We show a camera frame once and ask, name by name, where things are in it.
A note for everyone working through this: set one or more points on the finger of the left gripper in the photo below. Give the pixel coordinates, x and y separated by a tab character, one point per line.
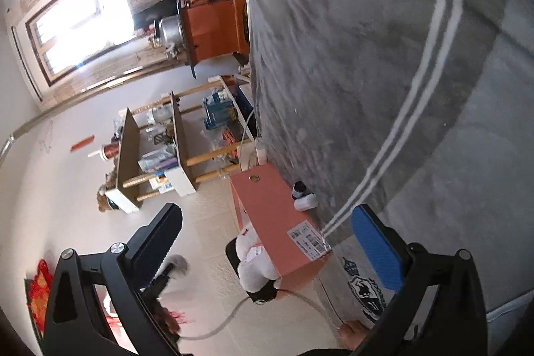
438	306

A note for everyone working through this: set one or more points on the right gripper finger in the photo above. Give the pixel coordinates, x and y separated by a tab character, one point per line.
75	323

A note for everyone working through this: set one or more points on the white plush dog toy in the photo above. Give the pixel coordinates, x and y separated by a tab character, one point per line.
255	268

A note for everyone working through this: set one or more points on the small dark dropper bottle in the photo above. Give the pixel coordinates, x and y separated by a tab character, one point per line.
298	190

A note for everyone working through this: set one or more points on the pink storage box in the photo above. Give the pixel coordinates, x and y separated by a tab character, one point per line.
263	200

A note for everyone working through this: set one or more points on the white plastic bottle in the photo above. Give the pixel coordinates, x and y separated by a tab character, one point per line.
306	203

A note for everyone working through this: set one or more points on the wooden shelf rack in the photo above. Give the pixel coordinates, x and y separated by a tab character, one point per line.
149	149

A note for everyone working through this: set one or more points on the grey blanket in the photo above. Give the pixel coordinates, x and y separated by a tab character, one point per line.
423	110

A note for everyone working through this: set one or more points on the window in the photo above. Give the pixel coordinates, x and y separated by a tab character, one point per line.
68	34

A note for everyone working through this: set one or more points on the metal pot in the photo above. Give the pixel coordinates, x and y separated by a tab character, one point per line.
168	34

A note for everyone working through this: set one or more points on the orange wooden cabinet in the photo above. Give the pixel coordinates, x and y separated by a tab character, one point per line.
213	28

